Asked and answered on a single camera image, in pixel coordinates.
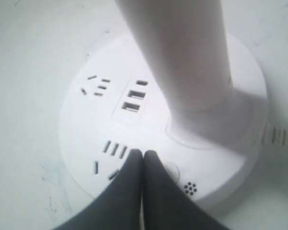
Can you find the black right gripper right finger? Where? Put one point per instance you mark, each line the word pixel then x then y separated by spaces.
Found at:
pixel 165 206

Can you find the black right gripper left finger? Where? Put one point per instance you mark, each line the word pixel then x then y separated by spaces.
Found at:
pixel 118 206

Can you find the white desk lamp with sockets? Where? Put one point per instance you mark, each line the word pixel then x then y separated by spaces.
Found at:
pixel 177 84

